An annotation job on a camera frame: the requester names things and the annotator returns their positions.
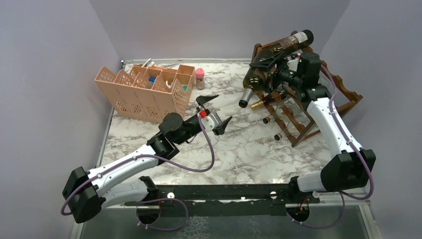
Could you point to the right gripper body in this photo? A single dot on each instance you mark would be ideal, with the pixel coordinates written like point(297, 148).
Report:
point(284, 74)

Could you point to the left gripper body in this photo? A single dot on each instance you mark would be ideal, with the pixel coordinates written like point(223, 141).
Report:
point(199, 109)

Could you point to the upper cork stoppered clear bottle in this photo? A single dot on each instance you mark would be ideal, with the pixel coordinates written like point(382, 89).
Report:
point(277, 116)

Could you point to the pink lidded spice jar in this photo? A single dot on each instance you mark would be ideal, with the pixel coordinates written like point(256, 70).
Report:
point(200, 82)

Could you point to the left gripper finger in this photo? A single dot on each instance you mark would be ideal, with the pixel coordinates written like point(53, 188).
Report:
point(201, 100)
point(220, 129)

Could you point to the brown wooden wine rack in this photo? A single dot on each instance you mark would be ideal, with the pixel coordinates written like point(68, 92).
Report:
point(344, 99)

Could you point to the gold capped wine bottle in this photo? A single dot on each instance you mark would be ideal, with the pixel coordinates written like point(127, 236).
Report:
point(267, 100)

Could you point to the peach plastic organizer basket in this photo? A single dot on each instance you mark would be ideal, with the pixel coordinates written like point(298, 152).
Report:
point(148, 93)

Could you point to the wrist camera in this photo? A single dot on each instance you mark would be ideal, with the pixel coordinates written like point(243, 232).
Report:
point(293, 61)
point(210, 120)

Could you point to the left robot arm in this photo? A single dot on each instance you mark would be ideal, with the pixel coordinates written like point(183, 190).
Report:
point(87, 192)

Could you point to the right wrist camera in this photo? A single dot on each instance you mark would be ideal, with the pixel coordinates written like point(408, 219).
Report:
point(293, 61)

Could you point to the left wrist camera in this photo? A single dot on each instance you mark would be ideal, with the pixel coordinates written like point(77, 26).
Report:
point(210, 120)

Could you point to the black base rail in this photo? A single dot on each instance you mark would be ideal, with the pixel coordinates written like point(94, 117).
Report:
point(224, 200)

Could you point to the cork stoppered clear bottle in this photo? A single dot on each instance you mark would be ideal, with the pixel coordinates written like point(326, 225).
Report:
point(277, 116)
point(290, 133)

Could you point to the lower cork stoppered clear bottle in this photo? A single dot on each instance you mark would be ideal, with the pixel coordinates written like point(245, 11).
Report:
point(290, 133)

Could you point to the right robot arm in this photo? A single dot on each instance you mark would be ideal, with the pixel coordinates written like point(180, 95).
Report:
point(349, 171)

